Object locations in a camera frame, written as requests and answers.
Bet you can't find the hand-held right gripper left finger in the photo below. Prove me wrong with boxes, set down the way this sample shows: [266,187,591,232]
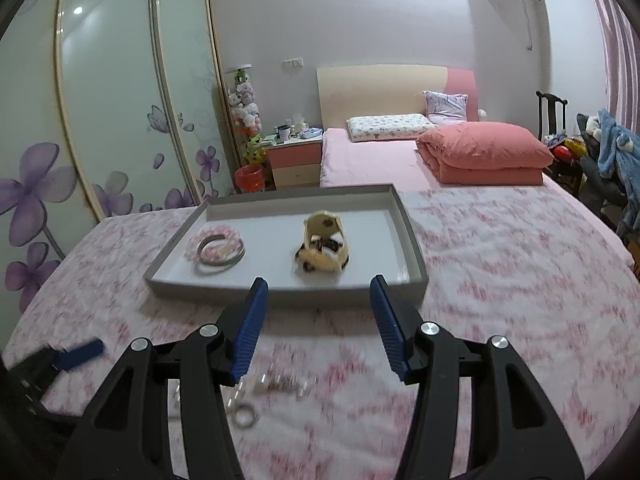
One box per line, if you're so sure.
[67,277,271,480]

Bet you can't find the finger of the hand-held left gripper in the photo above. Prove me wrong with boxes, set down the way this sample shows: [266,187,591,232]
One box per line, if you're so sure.
[47,339,104,373]

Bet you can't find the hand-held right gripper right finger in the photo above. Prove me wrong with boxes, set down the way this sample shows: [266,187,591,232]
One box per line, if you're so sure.
[369,275,586,480]

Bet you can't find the white pearl bracelet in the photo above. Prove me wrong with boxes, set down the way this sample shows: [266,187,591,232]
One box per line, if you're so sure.
[254,366,317,402]

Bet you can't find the grey shallow cardboard tray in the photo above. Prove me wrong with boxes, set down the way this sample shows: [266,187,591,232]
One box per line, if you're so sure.
[145,184,429,311]

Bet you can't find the small silver ring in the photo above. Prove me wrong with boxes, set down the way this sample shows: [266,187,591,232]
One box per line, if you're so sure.
[230,404,258,429]

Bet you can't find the yellow strap wristwatch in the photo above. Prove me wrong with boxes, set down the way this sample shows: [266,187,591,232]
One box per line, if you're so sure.
[292,211,351,275]

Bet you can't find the silver bangle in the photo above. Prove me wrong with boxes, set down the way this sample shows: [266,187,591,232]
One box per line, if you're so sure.
[196,236,247,275]

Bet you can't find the pink floral blanket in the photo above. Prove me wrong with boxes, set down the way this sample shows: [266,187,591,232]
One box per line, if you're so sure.
[0,177,637,480]

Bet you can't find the red trash bin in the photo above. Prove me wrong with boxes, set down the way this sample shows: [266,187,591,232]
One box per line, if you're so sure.
[234,164,266,195]

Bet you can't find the pink and cream nightstand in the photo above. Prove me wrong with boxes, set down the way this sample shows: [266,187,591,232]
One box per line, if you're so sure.
[265,132,325,191]

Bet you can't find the pink sheet bed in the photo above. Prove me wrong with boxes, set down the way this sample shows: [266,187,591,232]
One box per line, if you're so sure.
[319,127,556,191]

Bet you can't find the green yellow plush toy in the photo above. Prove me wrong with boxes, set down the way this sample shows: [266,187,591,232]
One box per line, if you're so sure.
[243,135,271,166]

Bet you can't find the folded coral quilt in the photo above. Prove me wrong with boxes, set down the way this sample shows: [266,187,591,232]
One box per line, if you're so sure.
[416,122,555,186]

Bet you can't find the white patterned pillow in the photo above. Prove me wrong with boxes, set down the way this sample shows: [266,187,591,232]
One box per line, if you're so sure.
[346,114,437,143]

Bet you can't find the clear tube of plush toys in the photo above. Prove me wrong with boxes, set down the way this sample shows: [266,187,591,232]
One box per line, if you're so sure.
[227,65,263,166]

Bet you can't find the lilac pillow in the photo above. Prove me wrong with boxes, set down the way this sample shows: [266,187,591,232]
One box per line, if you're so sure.
[422,91,469,126]

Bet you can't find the cream and pink headboard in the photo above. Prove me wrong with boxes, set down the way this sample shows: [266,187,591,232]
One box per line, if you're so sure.
[316,64,477,128]

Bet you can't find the colourful toy pile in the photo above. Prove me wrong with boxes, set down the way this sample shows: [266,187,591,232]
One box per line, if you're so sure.
[545,132,587,162]

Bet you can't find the grey chair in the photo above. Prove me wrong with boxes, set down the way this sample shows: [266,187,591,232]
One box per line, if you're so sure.
[575,112,632,213]

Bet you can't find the dark wooden chair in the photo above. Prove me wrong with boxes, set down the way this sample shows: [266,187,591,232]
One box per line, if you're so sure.
[535,90,569,143]

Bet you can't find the floral sliding door wardrobe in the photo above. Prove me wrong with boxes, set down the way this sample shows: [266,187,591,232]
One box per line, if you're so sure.
[0,0,242,313]

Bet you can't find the blue plush garment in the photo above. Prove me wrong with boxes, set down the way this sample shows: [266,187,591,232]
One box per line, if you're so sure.
[580,109,640,238]

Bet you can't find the pink curtain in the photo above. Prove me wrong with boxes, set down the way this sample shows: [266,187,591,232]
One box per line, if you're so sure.
[582,0,640,128]

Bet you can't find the pink bead bracelet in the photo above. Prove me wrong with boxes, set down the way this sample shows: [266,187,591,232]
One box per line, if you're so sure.
[186,225,243,263]

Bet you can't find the air conditioner cable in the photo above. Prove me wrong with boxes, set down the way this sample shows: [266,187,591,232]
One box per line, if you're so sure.
[520,0,533,53]

